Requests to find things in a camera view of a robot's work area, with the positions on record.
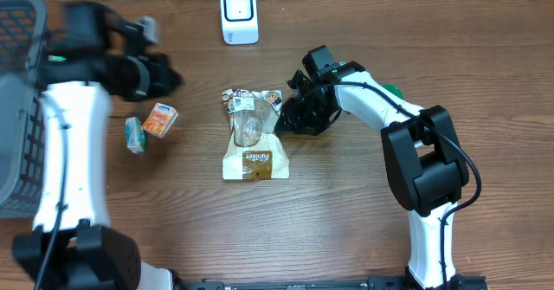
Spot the clear brown snack bag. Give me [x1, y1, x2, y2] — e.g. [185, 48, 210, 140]
[222, 89, 289, 180]

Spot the grey plastic mesh basket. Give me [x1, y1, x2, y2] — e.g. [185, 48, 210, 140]
[1, 0, 47, 219]

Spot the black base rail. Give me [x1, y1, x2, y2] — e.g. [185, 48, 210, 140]
[172, 274, 489, 290]

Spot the orange small carton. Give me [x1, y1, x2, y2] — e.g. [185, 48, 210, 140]
[142, 103, 178, 138]

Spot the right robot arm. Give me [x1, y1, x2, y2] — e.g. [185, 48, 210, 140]
[275, 46, 482, 289]

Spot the teal white small carton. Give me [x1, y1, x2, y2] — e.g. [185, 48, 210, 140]
[126, 117, 146, 154]

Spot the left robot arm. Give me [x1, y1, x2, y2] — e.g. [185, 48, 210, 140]
[12, 2, 183, 289]

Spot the green lid jar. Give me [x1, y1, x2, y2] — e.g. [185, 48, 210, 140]
[383, 84, 403, 100]

